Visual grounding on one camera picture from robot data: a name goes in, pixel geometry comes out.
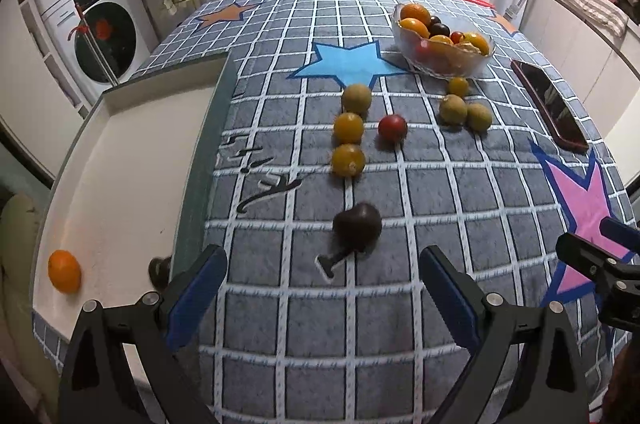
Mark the red-tied metal pole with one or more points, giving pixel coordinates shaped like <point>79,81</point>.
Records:
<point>81,31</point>

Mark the small yellow tomato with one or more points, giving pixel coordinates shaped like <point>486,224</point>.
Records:
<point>458,86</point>

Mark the large dark plum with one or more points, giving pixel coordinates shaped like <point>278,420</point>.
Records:
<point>357,226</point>

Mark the white counter cabinet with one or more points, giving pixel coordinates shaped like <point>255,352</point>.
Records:
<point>565,44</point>

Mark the tan longan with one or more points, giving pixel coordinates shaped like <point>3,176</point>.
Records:
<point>453,109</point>
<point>356,98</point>
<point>479,117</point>

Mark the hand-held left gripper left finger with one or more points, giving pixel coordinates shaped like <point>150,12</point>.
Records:
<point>197,296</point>

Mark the grey checked star blanket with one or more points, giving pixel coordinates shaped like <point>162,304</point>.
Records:
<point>300,304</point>

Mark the striped towel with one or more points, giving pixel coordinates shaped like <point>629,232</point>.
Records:
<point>585,4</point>

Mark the glass bowl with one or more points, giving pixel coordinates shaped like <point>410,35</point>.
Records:
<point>440,66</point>

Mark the pale peel piece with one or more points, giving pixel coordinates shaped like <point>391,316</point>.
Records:
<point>465,50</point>

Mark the orange yellow tomato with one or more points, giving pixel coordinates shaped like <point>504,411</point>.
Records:
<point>440,42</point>

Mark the orange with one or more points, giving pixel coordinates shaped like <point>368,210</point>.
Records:
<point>414,11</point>
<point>64,271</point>
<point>412,27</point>

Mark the white box with green rim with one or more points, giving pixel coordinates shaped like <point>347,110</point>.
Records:
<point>125,179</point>

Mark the large yellow tomato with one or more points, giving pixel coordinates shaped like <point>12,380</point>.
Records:
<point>476,42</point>

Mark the small red tomato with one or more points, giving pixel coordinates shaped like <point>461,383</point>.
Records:
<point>457,37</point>

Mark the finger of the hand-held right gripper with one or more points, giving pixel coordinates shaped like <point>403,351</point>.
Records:
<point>582,254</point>
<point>620,231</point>

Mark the white washing machine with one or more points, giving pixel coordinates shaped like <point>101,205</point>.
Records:
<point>107,39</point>

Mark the black smartphone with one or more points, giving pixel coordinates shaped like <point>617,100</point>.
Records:
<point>545,99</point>

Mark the small dark plum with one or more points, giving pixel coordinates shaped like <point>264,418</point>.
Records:
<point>435,21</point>
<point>440,29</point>
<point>159,273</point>

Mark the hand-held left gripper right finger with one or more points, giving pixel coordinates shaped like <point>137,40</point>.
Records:
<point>450,299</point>

